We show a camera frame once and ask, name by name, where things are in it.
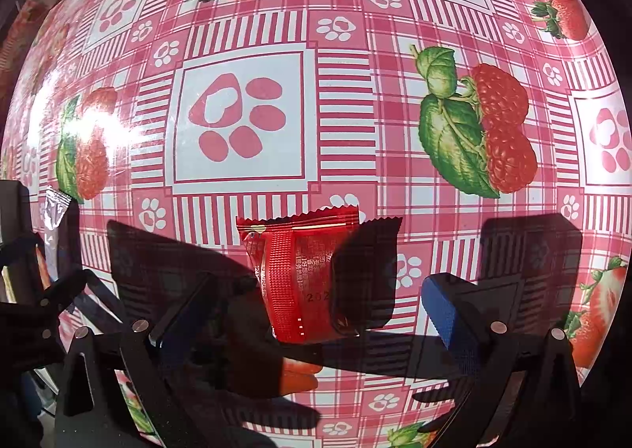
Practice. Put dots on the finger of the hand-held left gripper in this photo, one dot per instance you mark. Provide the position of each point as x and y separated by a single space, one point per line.
19 245
61 290

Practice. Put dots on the strawberry print tablecloth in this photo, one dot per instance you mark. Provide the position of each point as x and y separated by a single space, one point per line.
345 82

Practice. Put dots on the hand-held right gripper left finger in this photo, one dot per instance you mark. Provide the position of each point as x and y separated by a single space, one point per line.
177 322

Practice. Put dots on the red snack packet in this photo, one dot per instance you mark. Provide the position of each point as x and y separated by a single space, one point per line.
291 280

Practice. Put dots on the clear snack packet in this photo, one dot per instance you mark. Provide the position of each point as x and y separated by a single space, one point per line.
55 208

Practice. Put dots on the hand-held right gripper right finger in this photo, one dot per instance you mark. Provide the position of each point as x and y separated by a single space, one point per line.
452 317

